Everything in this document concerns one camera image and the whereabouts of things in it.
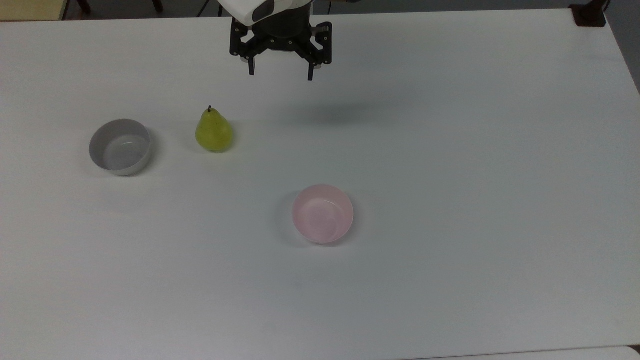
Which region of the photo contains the light wooden board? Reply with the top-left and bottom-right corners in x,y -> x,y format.
0,0 -> 70,22

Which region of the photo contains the white background table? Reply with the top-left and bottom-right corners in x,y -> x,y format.
410,345 -> 640,360

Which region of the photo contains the green pear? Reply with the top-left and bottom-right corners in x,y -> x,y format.
195,105 -> 234,153

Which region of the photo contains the grey bowl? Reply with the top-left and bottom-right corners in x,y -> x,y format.
89,119 -> 152,177

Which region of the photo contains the pink bowl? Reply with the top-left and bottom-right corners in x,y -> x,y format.
292,184 -> 355,245

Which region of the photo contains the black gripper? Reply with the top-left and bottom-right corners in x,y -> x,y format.
229,4 -> 334,82

